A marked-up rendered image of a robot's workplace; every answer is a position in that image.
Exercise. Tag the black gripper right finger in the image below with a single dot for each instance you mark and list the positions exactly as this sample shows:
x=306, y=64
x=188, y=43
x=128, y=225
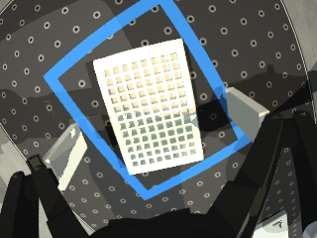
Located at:
x=239, y=206

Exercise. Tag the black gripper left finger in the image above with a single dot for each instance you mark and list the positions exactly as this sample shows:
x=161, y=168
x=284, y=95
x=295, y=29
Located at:
x=19, y=216

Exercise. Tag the blue tape outline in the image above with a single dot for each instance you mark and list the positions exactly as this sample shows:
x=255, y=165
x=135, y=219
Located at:
x=202, y=59

